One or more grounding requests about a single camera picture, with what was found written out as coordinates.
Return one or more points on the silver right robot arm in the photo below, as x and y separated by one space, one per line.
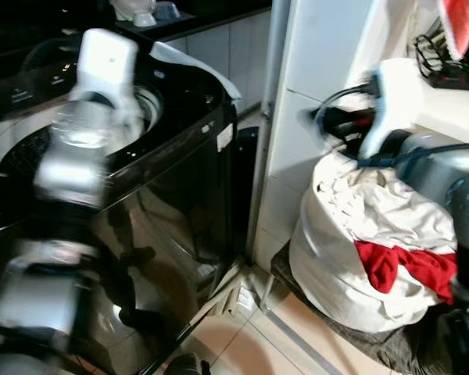
453 187

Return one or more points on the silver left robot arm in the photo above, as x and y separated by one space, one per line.
70 168

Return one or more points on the black top-loading washing machine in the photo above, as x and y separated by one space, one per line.
180 195

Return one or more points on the white counter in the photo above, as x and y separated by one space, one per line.
453 113

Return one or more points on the white cloth laundry bag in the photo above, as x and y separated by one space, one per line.
336 234

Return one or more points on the dark-topped white cabinet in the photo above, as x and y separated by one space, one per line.
219 51

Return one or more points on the red garment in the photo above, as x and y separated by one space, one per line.
406 266

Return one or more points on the hanging red orange cloth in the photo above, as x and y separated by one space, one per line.
461 23

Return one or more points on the small blue container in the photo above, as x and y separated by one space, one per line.
167 9

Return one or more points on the white cup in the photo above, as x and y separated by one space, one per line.
137 11

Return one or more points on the black robot foot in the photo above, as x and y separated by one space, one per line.
189 365

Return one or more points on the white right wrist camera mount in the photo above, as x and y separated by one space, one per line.
395 98

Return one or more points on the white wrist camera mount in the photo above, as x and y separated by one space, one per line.
395 98
108 62

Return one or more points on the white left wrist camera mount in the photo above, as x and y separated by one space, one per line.
108 62

